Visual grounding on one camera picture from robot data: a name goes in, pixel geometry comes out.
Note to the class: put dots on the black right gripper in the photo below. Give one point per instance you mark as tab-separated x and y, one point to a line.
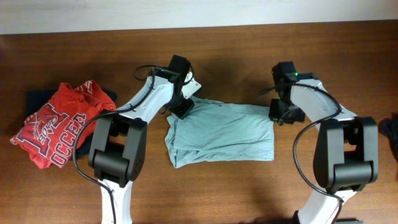
297	117

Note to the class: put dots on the dark navy folded garment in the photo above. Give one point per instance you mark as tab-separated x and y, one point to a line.
36	99

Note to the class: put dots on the red printed t-shirt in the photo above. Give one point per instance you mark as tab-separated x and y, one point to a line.
48	134

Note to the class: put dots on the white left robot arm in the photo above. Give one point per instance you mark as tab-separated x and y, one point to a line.
118	147

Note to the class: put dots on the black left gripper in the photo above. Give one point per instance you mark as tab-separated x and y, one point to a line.
182	107

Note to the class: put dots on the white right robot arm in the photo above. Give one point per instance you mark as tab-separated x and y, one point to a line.
346	152

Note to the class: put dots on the light blue t-shirt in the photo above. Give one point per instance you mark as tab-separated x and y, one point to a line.
216	131

